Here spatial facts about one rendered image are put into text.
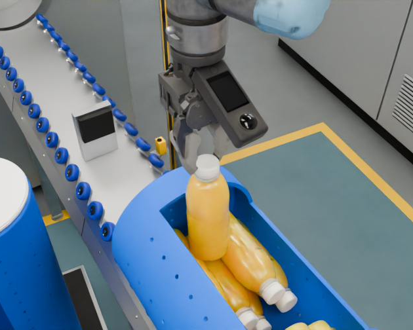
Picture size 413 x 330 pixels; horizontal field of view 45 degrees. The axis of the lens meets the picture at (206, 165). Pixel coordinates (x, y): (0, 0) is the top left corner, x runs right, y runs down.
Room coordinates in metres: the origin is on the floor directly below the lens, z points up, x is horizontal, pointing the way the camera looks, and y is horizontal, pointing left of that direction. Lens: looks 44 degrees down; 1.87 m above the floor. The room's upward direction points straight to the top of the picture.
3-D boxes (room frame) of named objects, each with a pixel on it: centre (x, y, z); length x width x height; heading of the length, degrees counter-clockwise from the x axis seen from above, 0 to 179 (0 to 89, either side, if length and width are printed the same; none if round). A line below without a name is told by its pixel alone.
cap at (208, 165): (0.55, 0.00, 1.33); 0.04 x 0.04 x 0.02
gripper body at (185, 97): (0.57, 0.02, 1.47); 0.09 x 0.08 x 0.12; 32
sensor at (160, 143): (1.04, 0.15, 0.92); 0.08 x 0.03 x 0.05; 122
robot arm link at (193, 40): (0.56, 0.01, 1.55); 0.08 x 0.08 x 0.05
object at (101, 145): (1.01, 0.29, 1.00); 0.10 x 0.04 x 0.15; 122
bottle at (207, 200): (0.55, 0.00, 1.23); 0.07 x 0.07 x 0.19
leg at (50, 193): (1.56, 0.72, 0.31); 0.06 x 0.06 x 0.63; 32
